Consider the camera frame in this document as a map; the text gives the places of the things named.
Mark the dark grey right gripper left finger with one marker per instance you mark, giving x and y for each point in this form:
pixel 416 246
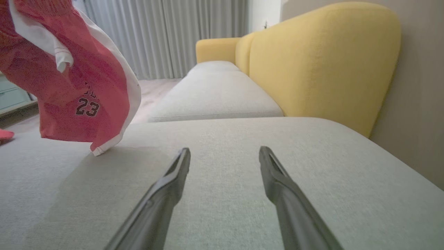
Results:
pixel 163 208

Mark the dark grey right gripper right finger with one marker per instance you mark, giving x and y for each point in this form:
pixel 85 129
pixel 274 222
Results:
pixel 291 208

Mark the pale green drawer cabinet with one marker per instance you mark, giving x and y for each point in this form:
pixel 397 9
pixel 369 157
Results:
pixel 14 97

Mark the narrow yellow sofa backrest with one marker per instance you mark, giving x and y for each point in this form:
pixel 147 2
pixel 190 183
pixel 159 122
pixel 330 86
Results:
pixel 242 52

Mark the large yellow sofa backrest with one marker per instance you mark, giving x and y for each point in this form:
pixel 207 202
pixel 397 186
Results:
pixel 322 62

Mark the large grey sofa seat cushion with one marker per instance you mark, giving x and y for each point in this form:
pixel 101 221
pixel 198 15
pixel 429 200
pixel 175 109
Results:
pixel 222 139

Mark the yellow sofa armrest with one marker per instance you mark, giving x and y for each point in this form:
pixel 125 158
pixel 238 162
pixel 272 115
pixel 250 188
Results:
pixel 215 50

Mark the grey pleated curtain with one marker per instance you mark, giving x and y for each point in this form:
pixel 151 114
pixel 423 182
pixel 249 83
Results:
pixel 166 34

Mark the red white shorts number 23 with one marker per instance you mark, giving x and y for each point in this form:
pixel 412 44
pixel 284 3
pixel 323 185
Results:
pixel 52 104

